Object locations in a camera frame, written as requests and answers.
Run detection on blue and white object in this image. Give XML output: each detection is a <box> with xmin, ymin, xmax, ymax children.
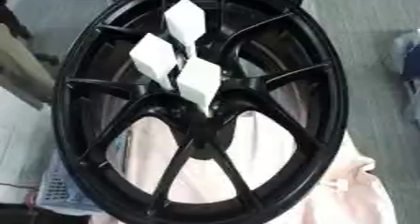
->
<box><xmin>392</xmin><ymin>28</ymin><xmax>420</xmax><ymax>123</ymax></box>

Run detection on white pin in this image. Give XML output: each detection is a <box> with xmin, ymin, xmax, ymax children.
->
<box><xmin>175</xmin><ymin>56</ymin><xmax>223</xmax><ymax>116</ymax></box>
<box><xmin>162</xmin><ymin>0</ymin><xmax>209</xmax><ymax>59</ymax></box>
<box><xmin>127</xmin><ymin>32</ymin><xmax>179</xmax><ymax>91</ymax></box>

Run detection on pale pink cloth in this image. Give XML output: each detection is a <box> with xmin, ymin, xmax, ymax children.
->
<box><xmin>88</xmin><ymin>110</ymin><xmax>400</xmax><ymax>224</ymax></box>

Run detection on black spoked wheel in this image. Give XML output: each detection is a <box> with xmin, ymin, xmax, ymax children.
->
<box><xmin>51</xmin><ymin>0</ymin><xmax>352</xmax><ymax>224</ymax></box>

